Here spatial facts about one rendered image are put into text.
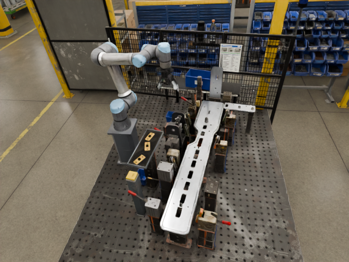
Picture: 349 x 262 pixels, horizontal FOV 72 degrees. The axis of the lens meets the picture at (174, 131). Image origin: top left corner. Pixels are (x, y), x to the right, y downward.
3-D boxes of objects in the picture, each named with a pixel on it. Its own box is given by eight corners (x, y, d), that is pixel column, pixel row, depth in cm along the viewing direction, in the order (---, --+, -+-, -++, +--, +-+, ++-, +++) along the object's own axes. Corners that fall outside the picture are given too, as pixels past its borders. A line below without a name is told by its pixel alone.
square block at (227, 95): (227, 124, 257) (230, 96, 233) (220, 123, 259) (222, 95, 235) (228, 119, 262) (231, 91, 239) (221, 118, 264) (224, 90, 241)
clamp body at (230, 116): (232, 147, 231) (237, 120, 208) (220, 145, 234) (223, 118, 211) (233, 141, 237) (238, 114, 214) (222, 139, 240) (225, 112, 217)
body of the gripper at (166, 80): (159, 85, 167) (158, 69, 159) (163, 79, 173) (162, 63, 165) (170, 86, 165) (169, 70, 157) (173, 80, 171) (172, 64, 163)
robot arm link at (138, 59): (80, 54, 164) (139, 53, 142) (91, 48, 171) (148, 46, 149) (87, 70, 170) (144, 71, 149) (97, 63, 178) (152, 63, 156)
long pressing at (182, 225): (192, 237, 140) (192, 236, 139) (156, 228, 145) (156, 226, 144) (224, 103, 237) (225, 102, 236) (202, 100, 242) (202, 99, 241)
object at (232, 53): (239, 73, 248) (243, 43, 227) (217, 71, 254) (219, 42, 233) (239, 72, 249) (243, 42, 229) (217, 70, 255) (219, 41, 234)
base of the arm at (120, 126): (110, 130, 198) (108, 121, 192) (117, 119, 209) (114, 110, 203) (128, 131, 196) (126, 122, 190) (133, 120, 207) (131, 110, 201)
